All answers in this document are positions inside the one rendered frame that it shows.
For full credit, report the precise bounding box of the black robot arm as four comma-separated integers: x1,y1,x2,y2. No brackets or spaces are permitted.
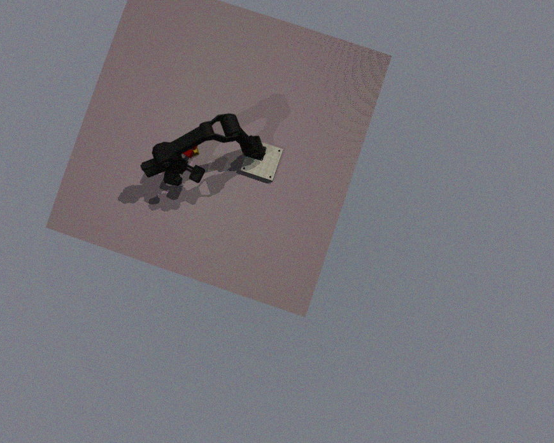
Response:
140,113,266,186

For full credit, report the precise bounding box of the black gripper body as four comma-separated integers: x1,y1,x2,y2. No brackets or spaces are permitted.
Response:
173,158,205,183

